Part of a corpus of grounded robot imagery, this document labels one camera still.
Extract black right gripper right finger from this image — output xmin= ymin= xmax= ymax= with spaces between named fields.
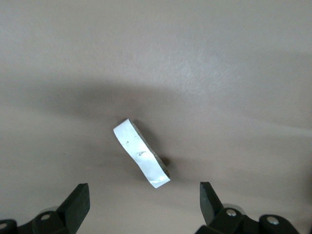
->
xmin=199 ymin=181 xmax=247 ymax=234

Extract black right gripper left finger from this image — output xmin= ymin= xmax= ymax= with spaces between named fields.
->
xmin=31 ymin=183 xmax=91 ymax=234

